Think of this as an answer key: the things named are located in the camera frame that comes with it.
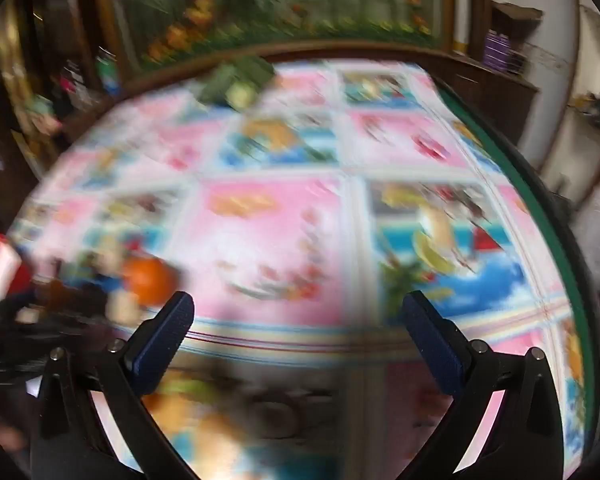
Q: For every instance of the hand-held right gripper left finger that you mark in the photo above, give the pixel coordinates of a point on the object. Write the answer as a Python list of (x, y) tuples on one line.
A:
[(164, 341)]

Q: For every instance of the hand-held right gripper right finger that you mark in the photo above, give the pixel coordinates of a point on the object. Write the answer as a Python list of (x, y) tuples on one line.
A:
[(432, 341)]

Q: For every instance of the orange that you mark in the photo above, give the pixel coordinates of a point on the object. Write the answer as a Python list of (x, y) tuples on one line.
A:
[(150, 280)]

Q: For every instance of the red box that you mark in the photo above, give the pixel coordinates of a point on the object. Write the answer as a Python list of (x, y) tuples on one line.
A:
[(0, 265)]

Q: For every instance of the printed tablecloth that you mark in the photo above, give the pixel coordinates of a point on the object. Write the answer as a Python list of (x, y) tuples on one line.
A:
[(260, 240)]

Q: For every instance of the green bok choy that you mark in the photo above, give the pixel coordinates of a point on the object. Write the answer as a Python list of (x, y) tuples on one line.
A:
[(235, 81)]

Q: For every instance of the green label plastic bottle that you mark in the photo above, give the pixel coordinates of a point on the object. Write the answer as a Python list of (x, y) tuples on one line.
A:
[(108, 73)]

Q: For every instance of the purple packet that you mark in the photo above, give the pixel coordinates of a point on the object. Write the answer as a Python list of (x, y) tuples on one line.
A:
[(500, 51)]

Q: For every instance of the wooden display cabinet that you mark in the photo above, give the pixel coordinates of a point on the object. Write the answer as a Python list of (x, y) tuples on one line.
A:
[(75, 15)]

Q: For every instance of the bamboo flower mural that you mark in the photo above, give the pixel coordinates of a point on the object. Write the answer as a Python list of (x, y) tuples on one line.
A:
[(305, 0)]

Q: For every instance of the wooden wall shelf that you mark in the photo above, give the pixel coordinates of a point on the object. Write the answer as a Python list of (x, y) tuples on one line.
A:
[(512, 15)]

